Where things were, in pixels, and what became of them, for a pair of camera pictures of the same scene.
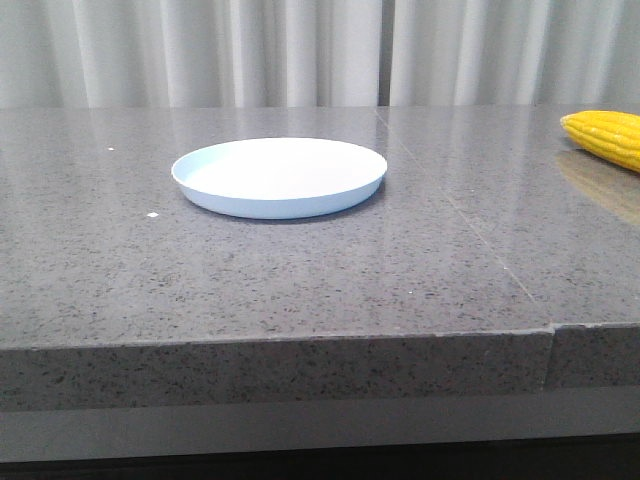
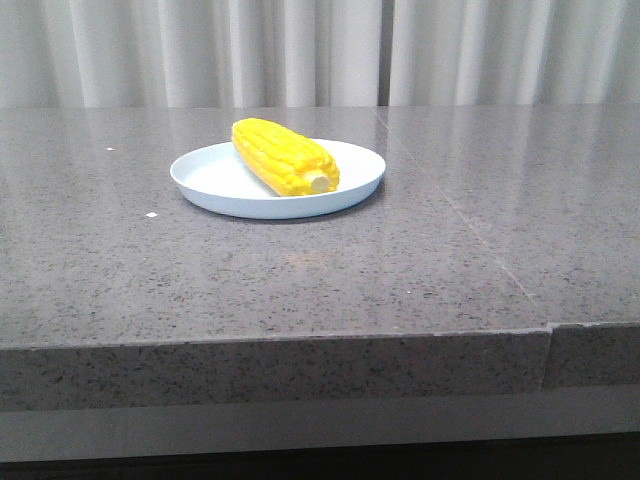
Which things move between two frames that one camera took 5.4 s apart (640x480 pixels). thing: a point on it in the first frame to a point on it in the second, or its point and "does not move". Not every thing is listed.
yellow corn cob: [611, 136] to [287, 163]
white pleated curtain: [57, 54] does not move
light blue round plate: [274, 178] does not move
